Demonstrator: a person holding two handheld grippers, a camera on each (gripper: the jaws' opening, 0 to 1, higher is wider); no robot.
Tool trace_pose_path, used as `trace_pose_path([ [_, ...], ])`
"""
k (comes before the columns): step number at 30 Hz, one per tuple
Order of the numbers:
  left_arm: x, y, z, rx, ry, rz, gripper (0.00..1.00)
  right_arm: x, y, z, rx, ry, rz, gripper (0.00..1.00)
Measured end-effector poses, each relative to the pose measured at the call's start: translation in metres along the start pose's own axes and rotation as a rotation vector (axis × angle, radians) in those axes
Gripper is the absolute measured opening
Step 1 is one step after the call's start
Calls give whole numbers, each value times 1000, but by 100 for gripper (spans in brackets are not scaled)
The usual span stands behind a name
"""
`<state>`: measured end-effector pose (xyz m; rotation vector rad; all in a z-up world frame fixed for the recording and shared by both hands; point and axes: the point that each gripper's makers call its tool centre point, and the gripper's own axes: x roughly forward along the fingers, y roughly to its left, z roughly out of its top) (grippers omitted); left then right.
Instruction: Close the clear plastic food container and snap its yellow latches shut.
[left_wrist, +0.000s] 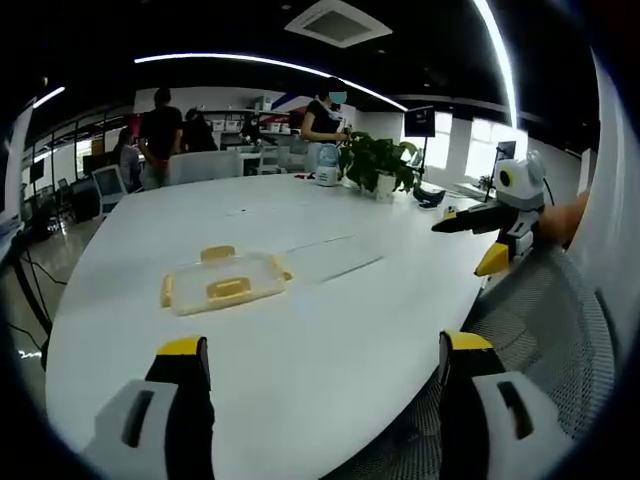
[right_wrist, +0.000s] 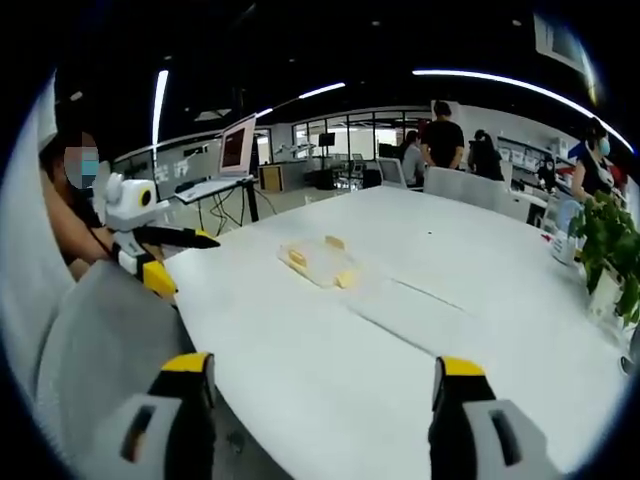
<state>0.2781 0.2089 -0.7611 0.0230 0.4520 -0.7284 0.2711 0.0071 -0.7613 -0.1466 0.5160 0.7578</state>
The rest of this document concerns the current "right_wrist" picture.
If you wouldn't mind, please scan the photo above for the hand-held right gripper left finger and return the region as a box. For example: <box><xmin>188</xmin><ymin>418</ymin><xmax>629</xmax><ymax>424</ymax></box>
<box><xmin>85</xmin><ymin>352</ymin><xmax>219</xmax><ymax>480</ymax></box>

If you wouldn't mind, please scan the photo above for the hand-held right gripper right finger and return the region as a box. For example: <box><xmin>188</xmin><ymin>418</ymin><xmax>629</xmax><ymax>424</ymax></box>
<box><xmin>427</xmin><ymin>355</ymin><xmax>567</xmax><ymax>480</ymax></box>

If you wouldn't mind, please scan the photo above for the long ceiling light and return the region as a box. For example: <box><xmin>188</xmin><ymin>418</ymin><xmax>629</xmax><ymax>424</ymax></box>
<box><xmin>151</xmin><ymin>69</ymin><xmax>170</xmax><ymax>147</ymax></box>
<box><xmin>411</xmin><ymin>68</ymin><xmax>635</xmax><ymax>152</ymax></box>
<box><xmin>296</xmin><ymin>81</ymin><xmax>347</xmax><ymax>100</ymax></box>

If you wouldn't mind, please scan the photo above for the pink laptop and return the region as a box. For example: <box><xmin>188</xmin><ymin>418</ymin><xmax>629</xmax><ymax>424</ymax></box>
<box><xmin>174</xmin><ymin>113</ymin><xmax>259</xmax><ymax>204</ymax></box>

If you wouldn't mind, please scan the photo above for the wooden cabinet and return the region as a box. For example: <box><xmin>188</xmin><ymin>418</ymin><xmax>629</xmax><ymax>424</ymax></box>
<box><xmin>258</xmin><ymin>163</ymin><xmax>287</xmax><ymax>193</ymax></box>

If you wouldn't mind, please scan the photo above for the white cup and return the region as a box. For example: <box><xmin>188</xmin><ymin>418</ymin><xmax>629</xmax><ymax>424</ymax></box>
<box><xmin>549</xmin><ymin>230</ymin><xmax>584</xmax><ymax>267</ymax></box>

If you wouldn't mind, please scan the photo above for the white office chair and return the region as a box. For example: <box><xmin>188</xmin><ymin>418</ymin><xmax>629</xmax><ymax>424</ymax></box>
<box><xmin>376</xmin><ymin>157</ymin><xmax>410</xmax><ymax>190</ymax></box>

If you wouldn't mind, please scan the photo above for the green potted plant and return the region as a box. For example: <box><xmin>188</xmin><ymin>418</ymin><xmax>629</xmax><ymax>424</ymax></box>
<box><xmin>568</xmin><ymin>189</ymin><xmax>640</xmax><ymax>330</ymax></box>

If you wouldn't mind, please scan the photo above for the grey office chair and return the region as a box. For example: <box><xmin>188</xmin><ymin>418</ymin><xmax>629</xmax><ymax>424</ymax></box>
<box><xmin>423</xmin><ymin>165</ymin><xmax>510</xmax><ymax>213</ymax></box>

